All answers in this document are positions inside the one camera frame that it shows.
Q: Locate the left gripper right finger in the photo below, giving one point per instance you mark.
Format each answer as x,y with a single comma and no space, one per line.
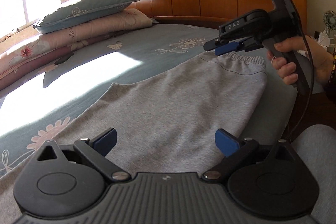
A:
235,152

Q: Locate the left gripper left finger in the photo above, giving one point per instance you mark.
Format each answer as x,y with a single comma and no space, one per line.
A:
93,153

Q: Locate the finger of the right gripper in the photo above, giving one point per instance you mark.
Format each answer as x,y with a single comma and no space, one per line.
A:
230,47
212,44

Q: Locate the grey sweatpants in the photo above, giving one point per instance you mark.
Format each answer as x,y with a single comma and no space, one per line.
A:
167,123

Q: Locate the person right hand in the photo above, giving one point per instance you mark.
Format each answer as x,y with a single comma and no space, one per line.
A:
322,60

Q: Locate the teal floral bed sheet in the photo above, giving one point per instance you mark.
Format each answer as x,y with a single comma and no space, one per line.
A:
42,103

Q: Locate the white power strip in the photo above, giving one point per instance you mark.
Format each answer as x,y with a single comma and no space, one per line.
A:
323,39

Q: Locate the small white desk fan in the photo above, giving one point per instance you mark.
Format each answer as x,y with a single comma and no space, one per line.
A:
329,19

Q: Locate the person legs grey trousers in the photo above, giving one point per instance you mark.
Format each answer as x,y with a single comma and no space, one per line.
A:
316,147

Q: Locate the pink floral folded quilt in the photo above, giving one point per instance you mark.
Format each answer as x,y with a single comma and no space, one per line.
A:
31,53

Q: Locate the teal floral pillow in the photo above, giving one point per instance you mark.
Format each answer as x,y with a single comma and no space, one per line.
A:
75,12

